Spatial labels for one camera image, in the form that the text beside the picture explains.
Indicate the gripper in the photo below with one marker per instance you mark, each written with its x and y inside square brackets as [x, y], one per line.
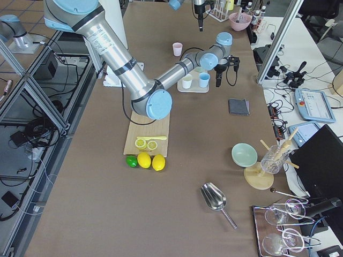
[219, 70]
[199, 9]

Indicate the blue plastic cup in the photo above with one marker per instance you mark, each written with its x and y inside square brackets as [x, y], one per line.
[203, 79]

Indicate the cream yellow plastic cup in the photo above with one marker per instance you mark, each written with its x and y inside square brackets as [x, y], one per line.
[187, 81]

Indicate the green plastic cup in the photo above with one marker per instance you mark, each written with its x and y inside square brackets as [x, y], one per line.
[200, 70]

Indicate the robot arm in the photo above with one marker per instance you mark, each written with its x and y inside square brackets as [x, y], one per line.
[176, 4]
[148, 97]

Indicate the cream rabbit tray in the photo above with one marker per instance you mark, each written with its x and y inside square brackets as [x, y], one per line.
[195, 85]

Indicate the wine glass rack tray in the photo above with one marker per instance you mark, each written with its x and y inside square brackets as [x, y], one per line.
[277, 228]

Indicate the yellow cup on rack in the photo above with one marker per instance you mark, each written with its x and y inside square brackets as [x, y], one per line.
[230, 5]

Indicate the grey folded cloth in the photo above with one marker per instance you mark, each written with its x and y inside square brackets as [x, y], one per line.
[238, 107]

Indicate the pink plastic cup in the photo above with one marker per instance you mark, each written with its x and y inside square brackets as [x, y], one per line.
[177, 49]

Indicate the pink bowl with ice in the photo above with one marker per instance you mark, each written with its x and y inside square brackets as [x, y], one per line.
[239, 23]

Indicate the wooden cutting board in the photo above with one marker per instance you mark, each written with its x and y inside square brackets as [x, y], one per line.
[158, 128]

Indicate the green bowl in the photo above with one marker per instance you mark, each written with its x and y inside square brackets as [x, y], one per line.
[244, 155]

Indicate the yellow plastic knife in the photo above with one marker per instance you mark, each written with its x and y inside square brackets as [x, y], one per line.
[154, 138]

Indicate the lower lemon half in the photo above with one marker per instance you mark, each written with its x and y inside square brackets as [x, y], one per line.
[152, 145]

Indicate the lemon half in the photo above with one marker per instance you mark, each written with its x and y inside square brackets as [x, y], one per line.
[152, 145]
[140, 144]

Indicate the blue teach pendant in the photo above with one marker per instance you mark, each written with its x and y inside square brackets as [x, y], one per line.
[313, 105]

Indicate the clear glass cup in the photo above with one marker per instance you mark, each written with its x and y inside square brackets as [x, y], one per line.
[273, 160]

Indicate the upper lemon half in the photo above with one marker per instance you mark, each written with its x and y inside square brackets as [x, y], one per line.
[140, 144]

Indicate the wooden cup stand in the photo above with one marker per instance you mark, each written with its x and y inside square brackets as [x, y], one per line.
[260, 179]

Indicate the whole lemon near board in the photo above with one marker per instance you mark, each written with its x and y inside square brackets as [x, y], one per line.
[144, 160]

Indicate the green lime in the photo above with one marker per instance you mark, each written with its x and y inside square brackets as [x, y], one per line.
[131, 161]

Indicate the steel scoop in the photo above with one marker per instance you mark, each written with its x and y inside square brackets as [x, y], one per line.
[216, 200]

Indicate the black monitor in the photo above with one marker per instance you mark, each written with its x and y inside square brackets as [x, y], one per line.
[320, 164]

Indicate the white wire cup rack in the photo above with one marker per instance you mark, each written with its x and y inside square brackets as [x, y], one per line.
[220, 10]

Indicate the metal ice scoop handle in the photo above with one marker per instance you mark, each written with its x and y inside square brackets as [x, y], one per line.
[238, 15]

